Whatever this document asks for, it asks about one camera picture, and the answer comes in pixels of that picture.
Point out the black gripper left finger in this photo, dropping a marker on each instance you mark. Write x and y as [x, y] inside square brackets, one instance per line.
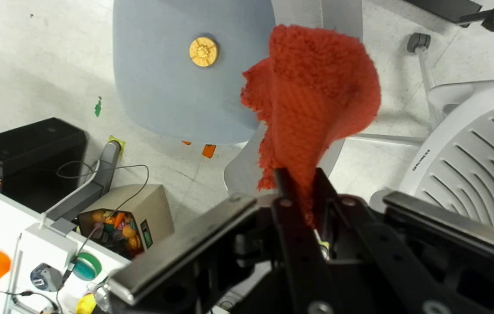
[303, 265]

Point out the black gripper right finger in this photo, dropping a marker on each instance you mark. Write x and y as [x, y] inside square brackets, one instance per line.
[371, 267]

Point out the orange-red cloth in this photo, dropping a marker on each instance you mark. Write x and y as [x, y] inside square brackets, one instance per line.
[314, 87]

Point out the white slatted plastic chair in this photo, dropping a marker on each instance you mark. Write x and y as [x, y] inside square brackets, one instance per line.
[454, 168]

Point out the grey fabric office chair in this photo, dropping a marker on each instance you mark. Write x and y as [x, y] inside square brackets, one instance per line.
[165, 93]

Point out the cardboard box of toys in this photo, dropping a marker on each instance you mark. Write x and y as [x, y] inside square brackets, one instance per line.
[127, 220]

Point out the white long workbench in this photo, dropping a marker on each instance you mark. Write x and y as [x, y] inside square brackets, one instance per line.
[28, 241]

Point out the black computer case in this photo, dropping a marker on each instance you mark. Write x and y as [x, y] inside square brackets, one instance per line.
[38, 162]

